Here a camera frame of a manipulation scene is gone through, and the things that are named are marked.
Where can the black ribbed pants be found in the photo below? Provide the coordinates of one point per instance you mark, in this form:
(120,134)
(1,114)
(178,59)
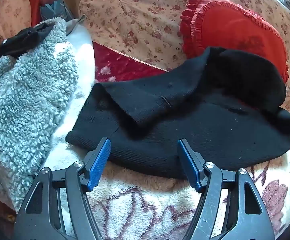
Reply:
(185,120)

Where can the black garment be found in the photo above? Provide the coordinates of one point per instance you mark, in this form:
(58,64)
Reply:
(22,40)

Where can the grey fleece garment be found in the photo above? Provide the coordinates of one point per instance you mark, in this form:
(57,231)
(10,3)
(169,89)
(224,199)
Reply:
(27,85)

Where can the red and white plush blanket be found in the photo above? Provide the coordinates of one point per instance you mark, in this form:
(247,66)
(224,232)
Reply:
(140,212)

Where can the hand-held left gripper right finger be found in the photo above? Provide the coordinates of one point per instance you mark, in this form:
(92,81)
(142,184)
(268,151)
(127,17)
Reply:
(188,163)

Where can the red heart-shaped ruffled pillow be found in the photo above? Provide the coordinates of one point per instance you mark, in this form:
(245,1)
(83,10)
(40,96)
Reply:
(232,35)

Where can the grey plastic bag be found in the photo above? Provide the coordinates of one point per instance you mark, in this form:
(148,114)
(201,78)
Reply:
(53,8)

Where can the red cloth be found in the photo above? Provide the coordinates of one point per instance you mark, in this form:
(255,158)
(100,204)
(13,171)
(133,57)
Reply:
(36,2)

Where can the pink floral pillow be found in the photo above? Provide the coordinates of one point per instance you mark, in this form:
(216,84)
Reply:
(11,12)

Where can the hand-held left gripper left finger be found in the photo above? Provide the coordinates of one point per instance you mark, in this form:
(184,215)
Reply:
(99,162)

